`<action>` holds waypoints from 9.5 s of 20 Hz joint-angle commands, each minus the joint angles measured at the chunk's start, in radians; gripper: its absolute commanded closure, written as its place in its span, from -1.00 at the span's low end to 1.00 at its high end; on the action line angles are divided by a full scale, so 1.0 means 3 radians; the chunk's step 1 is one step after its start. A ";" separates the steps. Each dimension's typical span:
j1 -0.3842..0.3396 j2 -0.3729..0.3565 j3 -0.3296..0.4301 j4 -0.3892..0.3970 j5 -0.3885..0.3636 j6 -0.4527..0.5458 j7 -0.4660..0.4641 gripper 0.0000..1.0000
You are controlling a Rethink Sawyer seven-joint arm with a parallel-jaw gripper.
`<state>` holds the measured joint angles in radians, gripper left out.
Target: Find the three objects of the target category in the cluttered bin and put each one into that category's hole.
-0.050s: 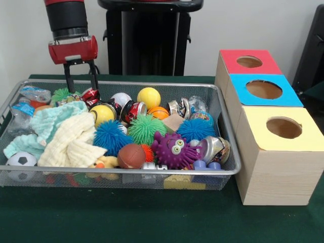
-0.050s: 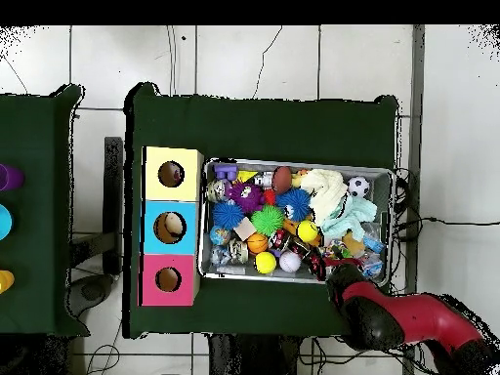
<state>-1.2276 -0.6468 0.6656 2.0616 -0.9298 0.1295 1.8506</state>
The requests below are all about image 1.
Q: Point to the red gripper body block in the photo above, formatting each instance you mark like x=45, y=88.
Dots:
x=73, y=50

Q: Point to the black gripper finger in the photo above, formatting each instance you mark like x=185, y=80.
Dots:
x=93, y=78
x=69, y=78

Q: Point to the crushed red soda can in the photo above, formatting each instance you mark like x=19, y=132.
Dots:
x=89, y=96

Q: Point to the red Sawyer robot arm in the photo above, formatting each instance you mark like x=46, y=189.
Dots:
x=67, y=17

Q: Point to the shallow mesh bin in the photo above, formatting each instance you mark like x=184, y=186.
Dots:
x=126, y=181

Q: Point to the wooden box with three holes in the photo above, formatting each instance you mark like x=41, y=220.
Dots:
x=278, y=177

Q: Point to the yellow smiley ball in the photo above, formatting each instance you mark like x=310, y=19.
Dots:
x=102, y=114

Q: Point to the mint green cloth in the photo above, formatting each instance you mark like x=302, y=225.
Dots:
x=50, y=119

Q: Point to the plain yellow ball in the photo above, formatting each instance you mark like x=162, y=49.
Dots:
x=148, y=97

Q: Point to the blue spiky rubber ball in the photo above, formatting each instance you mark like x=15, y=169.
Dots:
x=196, y=130
x=111, y=138

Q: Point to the cream waffle cloth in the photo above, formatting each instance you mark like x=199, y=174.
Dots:
x=73, y=144

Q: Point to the green spiky rubber ball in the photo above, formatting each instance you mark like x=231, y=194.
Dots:
x=145, y=129

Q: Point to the brown toy football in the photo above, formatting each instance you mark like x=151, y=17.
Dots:
x=131, y=155

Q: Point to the black and white soccer ball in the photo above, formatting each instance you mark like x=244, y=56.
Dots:
x=21, y=159

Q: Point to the purple spiky monster toy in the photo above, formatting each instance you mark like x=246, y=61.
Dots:
x=169, y=152

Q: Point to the dark green table cloth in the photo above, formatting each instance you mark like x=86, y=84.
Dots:
x=152, y=217

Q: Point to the black stand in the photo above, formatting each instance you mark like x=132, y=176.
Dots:
x=311, y=50

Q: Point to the dark green side-table cloth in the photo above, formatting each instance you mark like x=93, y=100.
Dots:
x=316, y=95

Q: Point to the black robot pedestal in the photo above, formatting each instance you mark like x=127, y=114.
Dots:
x=146, y=45

